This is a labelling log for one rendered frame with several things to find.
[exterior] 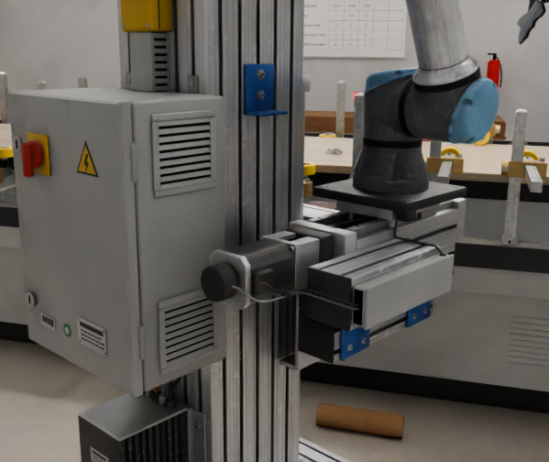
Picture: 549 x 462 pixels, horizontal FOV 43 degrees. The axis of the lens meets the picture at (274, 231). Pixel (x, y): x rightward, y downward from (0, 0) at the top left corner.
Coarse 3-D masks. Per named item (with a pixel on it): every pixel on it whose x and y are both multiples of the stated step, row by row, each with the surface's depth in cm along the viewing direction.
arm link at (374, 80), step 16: (368, 80) 135; (384, 80) 132; (400, 80) 131; (368, 96) 135; (384, 96) 132; (400, 96) 130; (368, 112) 136; (384, 112) 133; (400, 112) 130; (368, 128) 136; (384, 128) 134; (400, 128) 132
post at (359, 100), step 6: (360, 96) 228; (360, 102) 229; (360, 108) 229; (354, 114) 230; (360, 114) 230; (354, 120) 231; (360, 120) 230; (354, 126) 231; (360, 126) 231; (354, 132) 232; (360, 132) 231; (354, 138) 232; (360, 138) 232; (354, 144) 233; (360, 144) 232; (354, 150) 233; (354, 156) 234; (354, 162) 234
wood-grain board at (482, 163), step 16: (0, 128) 356; (0, 144) 300; (304, 144) 307; (320, 144) 308; (336, 144) 308; (352, 144) 308; (448, 144) 311; (464, 144) 311; (496, 144) 312; (304, 160) 262; (320, 160) 263; (336, 160) 263; (352, 160) 263; (464, 160) 265; (480, 160) 266; (496, 160) 266; (464, 176) 241; (480, 176) 239; (496, 176) 238
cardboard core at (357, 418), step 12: (324, 408) 249; (336, 408) 248; (348, 408) 248; (360, 408) 248; (324, 420) 248; (336, 420) 246; (348, 420) 245; (360, 420) 244; (372, 420) 243; (384, 420) 242; (396, 420) 242; (372, 432) 244; (384, 432) 242; (396, 432) 241
